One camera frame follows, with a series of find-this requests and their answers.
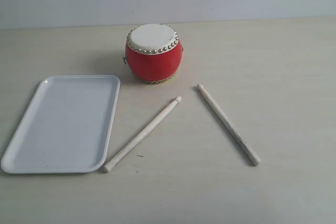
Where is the wooden drumstick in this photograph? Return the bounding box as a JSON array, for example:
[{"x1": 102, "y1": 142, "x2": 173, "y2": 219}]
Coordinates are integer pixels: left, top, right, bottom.
[
  {"x1": 103, "y1": 96, "x2": 182, "y2": 173},
  {"x1": 197, "y1": 83, "x2": 261, "y2": 166}
]

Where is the small red drum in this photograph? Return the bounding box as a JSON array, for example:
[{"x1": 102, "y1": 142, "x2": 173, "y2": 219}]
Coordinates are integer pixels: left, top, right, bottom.
[{"x1": 123, "y1": 24, "x2": 183, "y2": 83}]

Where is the white rectangular plastic tray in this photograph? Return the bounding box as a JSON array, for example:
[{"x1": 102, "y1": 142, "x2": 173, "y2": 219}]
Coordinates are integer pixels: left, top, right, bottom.
[{"x1": 1, "y1": 74, "x2": 120, "y2": 174}]

